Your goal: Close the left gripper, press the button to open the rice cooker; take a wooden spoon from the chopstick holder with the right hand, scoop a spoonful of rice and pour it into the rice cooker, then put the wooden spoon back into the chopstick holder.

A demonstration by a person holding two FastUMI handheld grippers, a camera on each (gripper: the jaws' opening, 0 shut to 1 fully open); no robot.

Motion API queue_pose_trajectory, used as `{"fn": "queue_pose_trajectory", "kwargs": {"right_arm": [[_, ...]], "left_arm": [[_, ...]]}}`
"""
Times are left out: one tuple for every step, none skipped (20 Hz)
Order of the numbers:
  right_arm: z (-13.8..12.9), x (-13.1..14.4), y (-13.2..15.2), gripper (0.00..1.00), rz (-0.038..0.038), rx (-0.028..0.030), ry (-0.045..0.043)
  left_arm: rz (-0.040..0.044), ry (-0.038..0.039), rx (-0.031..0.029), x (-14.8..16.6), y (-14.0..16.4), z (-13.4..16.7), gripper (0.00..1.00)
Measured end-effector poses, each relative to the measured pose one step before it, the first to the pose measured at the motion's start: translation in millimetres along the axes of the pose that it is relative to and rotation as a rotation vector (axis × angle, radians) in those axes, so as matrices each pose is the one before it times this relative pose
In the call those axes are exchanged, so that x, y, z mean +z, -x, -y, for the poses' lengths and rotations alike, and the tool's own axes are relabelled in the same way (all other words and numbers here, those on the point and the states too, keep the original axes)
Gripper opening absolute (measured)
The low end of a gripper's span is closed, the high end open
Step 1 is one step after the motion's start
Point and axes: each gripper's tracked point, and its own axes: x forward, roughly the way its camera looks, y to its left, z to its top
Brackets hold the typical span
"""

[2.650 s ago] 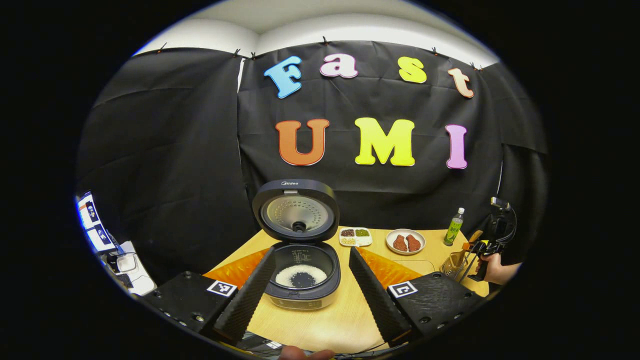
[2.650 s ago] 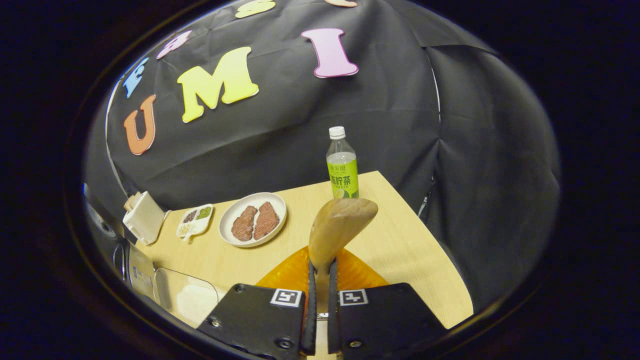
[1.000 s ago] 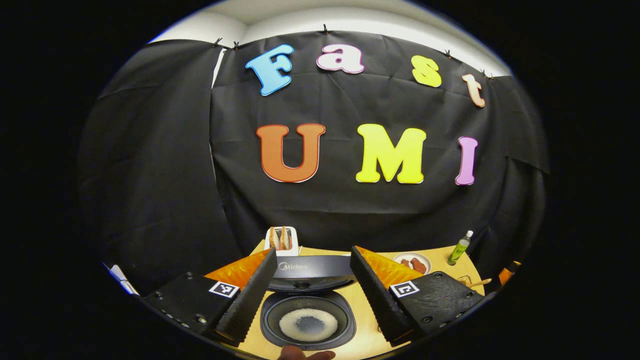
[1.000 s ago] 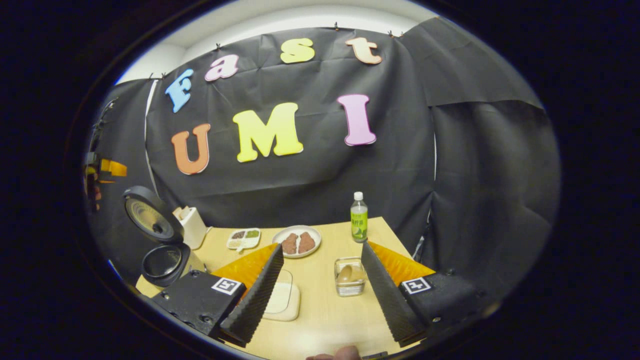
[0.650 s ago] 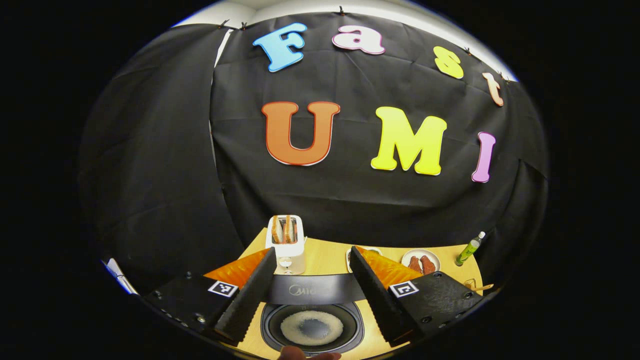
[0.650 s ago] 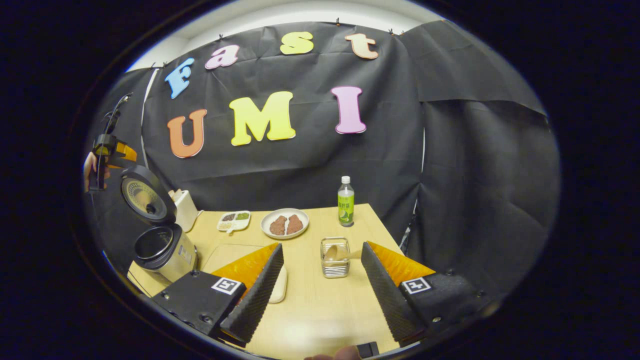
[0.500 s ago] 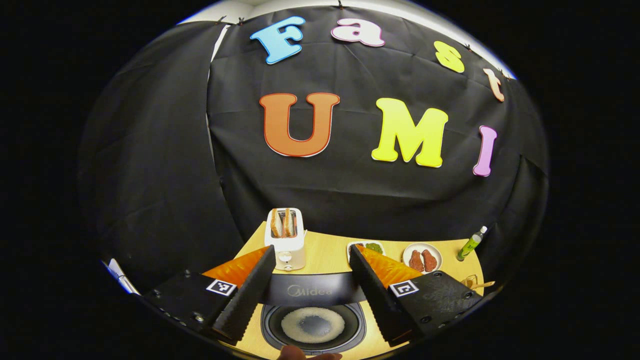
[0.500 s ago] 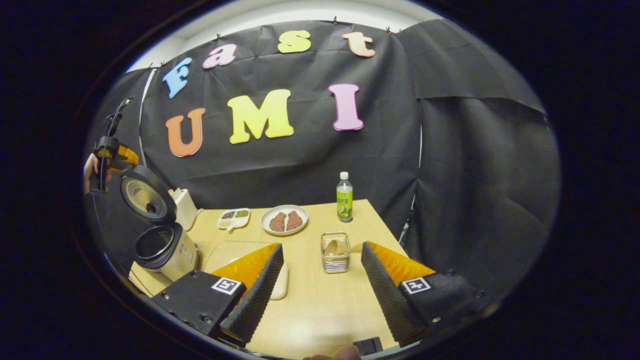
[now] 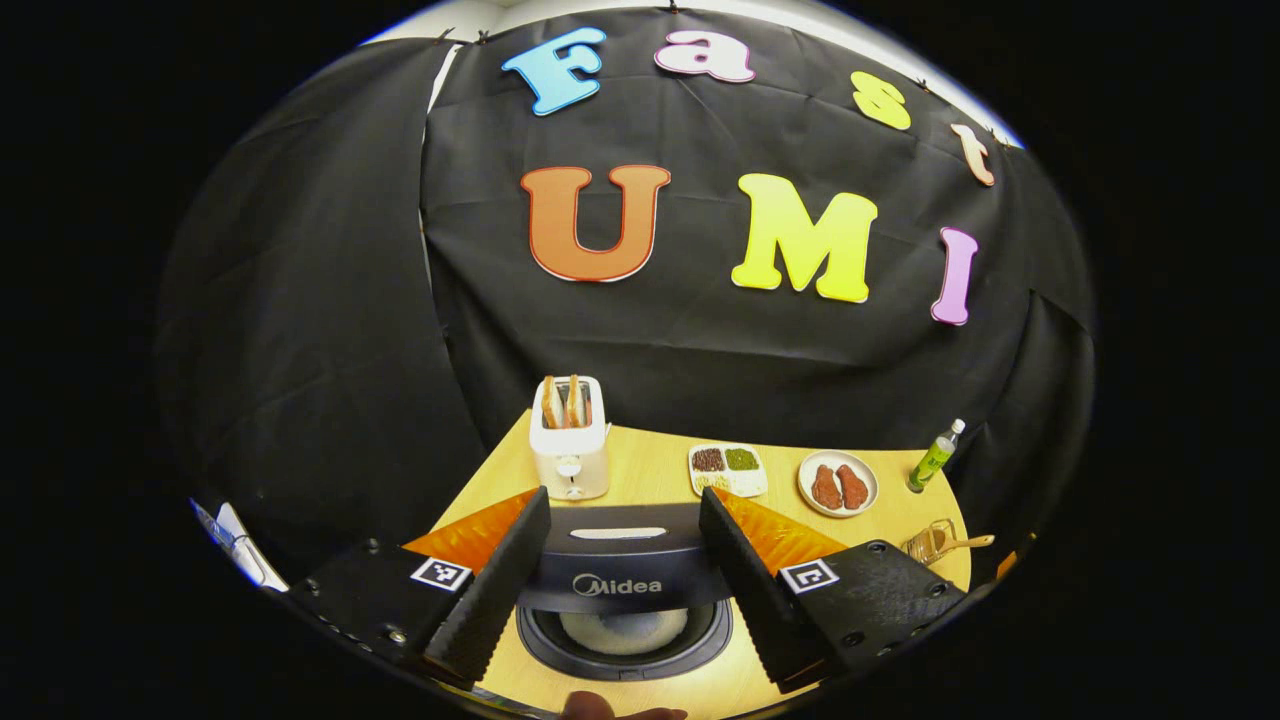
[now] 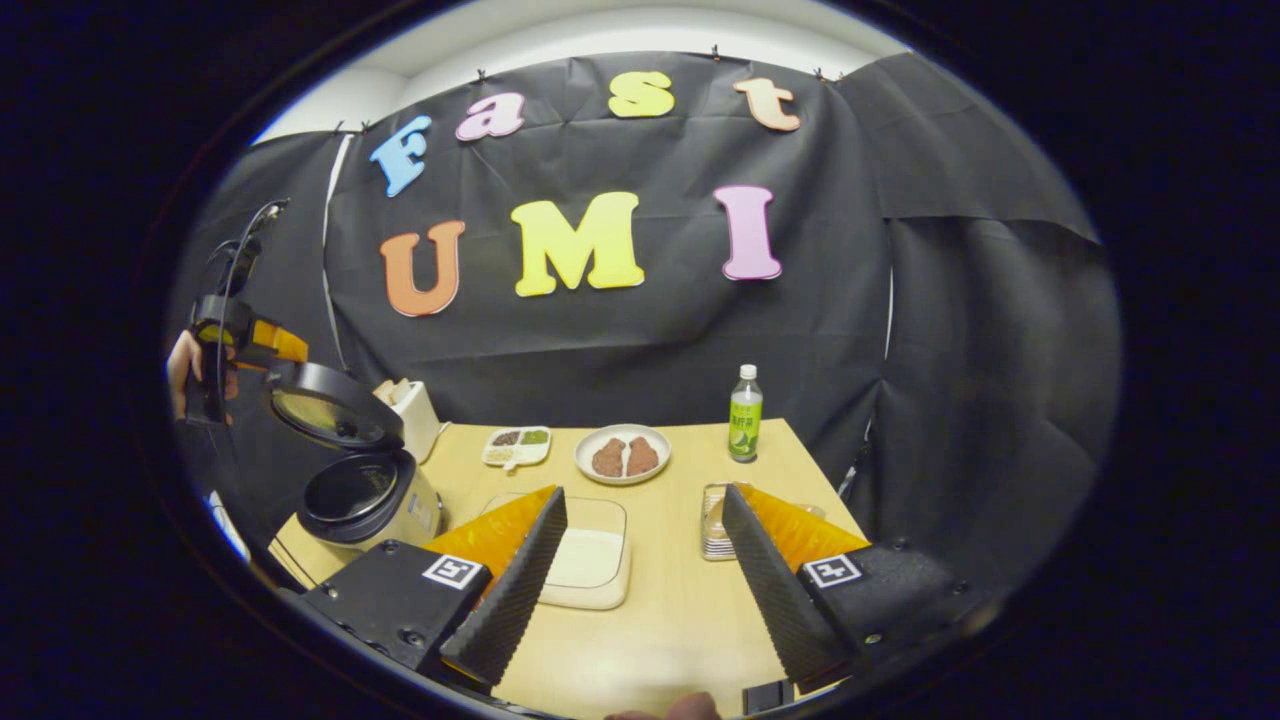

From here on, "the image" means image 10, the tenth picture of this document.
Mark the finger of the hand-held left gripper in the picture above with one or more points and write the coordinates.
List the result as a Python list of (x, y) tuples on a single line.
[(280, 343)]

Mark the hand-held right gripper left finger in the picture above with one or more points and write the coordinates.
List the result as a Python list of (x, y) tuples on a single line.
[(510, 600)]

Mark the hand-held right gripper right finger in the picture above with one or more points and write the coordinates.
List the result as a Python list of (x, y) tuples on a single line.
[(780, 600)]

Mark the silver black rice cooker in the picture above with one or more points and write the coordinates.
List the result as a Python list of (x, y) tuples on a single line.
[(370, 495)]

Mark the clear glass dish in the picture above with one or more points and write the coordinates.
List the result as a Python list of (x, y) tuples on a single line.
[(600, 515)]

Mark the white divided grain dish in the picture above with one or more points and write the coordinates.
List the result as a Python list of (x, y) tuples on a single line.
[(515, 450)]

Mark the white toaster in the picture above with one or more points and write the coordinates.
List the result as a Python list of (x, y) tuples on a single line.
[(420, 425)]

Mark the white round plate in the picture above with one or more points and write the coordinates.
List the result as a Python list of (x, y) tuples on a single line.
[(583, 455)]

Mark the brown meat piece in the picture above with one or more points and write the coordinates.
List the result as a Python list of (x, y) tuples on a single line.
[(643, 456), (608, 458)]

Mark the green label drink bottle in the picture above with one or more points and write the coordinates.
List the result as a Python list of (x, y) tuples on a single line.
[(745, 420)]

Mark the black backdrop cloth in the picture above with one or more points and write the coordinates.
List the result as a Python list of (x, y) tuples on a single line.
[(640, 350)]

